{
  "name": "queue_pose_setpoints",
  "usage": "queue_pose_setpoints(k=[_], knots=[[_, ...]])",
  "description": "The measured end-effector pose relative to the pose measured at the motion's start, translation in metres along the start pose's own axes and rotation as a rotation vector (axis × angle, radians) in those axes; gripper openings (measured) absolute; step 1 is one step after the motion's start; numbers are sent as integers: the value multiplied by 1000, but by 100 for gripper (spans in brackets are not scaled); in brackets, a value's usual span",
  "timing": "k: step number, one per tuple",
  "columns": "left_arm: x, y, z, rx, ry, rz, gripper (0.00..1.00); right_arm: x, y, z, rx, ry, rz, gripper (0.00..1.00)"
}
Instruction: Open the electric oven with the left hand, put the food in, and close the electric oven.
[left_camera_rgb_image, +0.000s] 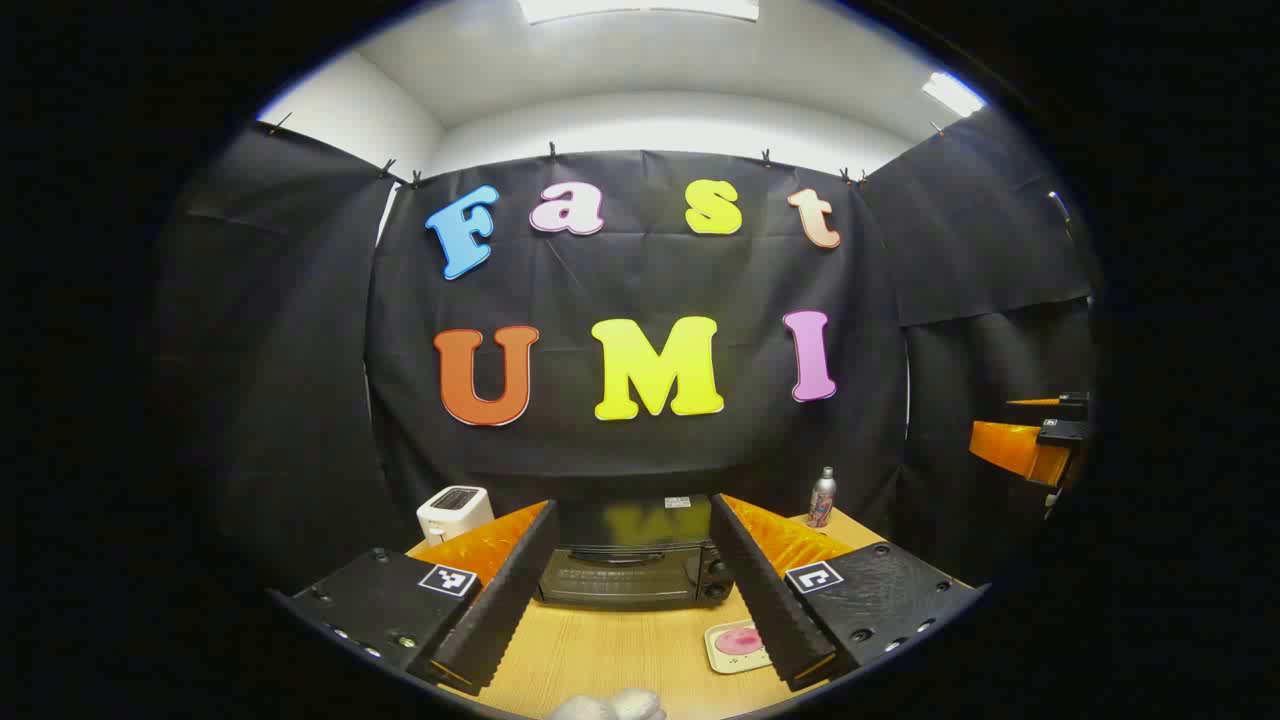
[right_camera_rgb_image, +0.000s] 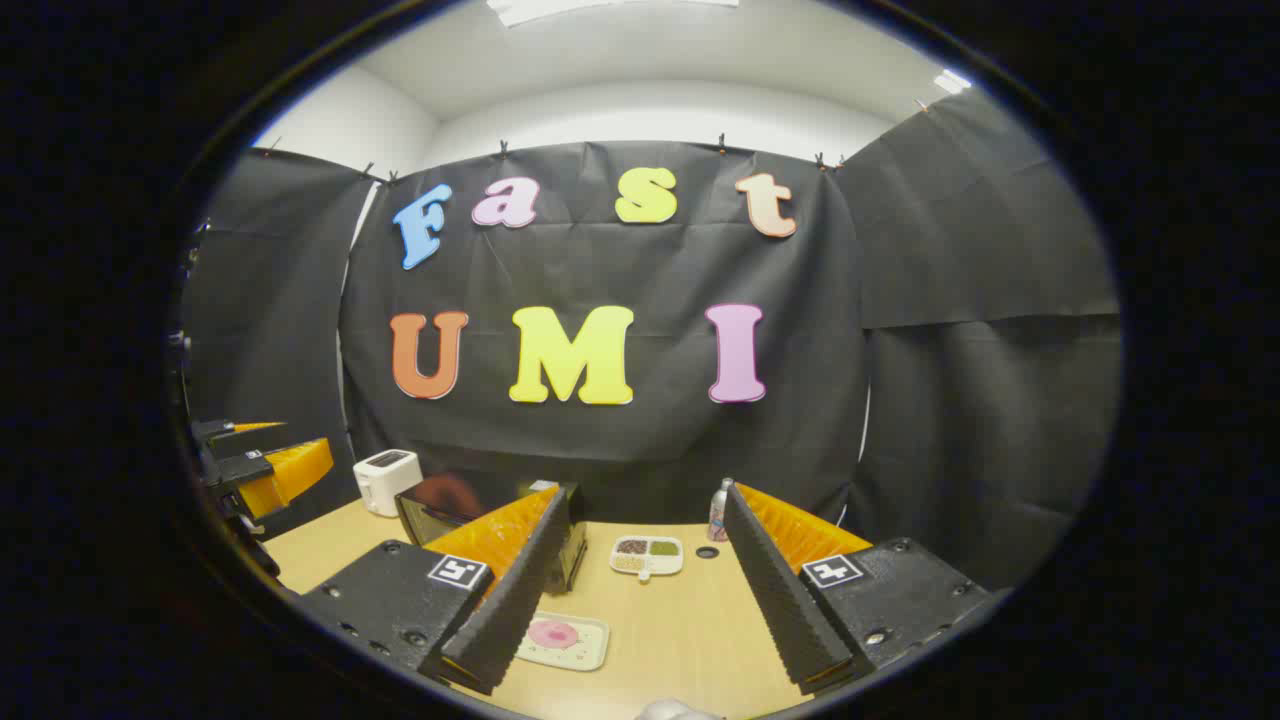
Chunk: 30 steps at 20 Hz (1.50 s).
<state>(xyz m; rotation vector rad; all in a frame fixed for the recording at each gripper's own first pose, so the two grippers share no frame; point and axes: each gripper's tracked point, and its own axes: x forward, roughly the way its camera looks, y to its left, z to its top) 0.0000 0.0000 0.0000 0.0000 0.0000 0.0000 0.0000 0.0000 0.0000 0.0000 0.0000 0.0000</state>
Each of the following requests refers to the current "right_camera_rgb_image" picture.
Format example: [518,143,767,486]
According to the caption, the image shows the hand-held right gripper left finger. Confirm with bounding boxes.
[298,487,573,696]

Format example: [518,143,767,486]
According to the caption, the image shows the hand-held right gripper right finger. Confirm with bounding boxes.
[722,482,991,696]

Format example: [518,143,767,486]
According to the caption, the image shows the white square food tray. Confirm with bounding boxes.
[515,611,611,672]

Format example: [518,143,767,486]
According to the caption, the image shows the black electric oven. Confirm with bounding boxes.
[394,472,589,593]

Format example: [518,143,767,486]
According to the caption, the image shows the white toaster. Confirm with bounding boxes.
[353,449,424,518]

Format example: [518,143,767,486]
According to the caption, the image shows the silver spray bottle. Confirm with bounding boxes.
[707,478,736,543]

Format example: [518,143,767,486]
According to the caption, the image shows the white divided snack dish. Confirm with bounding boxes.
[610,535,685,582]

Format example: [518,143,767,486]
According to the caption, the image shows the long ceiling light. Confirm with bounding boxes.
[487,0,741,28]

